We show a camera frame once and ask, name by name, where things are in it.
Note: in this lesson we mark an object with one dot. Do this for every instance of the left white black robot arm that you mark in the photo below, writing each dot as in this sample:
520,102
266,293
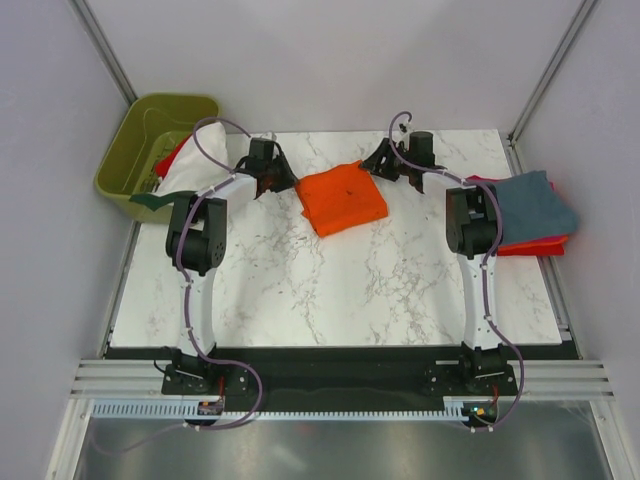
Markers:
196,240

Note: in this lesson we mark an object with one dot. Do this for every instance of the folded grey-blue t shirt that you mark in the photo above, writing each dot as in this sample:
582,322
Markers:
537,207

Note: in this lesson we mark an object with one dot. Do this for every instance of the white slotted cable duct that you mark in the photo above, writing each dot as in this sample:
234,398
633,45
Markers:
194,410

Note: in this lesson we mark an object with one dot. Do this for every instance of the left aluminium frame post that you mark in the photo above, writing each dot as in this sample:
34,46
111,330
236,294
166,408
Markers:
92,27

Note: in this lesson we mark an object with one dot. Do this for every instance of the white red green t shirt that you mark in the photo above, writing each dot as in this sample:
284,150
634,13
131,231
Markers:
194,165

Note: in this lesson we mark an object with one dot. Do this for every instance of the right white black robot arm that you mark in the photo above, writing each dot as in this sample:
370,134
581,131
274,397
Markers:
473,230

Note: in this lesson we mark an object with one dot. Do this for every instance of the folded red-orange t shirt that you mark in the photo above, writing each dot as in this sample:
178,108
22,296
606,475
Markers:
544,247

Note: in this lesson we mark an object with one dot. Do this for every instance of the right aluminium frame post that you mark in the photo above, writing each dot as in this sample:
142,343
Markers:
561,52

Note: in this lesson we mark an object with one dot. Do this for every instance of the olive green plastic bin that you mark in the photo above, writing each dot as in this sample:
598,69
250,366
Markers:
153,127

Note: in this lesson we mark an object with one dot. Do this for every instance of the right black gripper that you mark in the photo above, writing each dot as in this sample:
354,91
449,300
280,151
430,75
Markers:
384,150

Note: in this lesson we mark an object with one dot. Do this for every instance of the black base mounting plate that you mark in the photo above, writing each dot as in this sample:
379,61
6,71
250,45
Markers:
332,378

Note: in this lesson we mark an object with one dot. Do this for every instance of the aluminium extrusion rail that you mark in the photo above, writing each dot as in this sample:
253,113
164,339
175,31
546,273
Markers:
115,379

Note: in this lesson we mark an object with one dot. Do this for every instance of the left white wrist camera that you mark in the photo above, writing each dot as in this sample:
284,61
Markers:
268,135

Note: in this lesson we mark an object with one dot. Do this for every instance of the folded magenta t shirt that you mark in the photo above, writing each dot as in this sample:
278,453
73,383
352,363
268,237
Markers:
480,178

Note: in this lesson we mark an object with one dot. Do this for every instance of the aluminium frame post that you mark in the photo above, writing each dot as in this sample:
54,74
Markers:
561,52
92,27

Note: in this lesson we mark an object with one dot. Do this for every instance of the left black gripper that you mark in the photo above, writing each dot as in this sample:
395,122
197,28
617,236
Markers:
289,179

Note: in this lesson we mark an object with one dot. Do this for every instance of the orange t shirt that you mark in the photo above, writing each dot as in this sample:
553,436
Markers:
341,198

